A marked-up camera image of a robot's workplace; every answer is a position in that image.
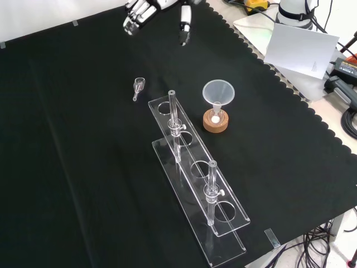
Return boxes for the black floor cables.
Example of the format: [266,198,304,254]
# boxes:
[298,219,357,268]

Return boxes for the clear funnel stand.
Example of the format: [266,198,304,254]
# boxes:
[147,89,251,267]

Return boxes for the cork ring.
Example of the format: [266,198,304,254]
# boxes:
[202,108,230,133]

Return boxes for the black power adapter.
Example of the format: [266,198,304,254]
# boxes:
[333,56,357,82]

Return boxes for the black grey tripod handle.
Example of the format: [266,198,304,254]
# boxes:
[324,75,357,107]

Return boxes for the coiled black cable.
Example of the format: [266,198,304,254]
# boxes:
[341,107,357,141]

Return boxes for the clear plastic funnel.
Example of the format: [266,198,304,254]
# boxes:
[202,80,236,113]

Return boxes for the glass weighing funnel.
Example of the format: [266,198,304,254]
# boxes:
[132,78,147,102]

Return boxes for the round-bottom glass flask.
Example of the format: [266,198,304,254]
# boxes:
[210,107,225,125]

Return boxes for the white paper card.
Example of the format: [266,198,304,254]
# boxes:
[263,22,340,80]

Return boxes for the pale board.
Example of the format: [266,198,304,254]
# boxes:
[232,11,333,103]

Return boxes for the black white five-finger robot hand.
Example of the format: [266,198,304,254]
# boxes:
[122,0,201,47]

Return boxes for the yellow stop button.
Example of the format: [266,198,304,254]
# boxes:
[245,0,271,15]

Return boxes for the black bench cloth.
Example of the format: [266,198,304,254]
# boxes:
[0,0,357,268]

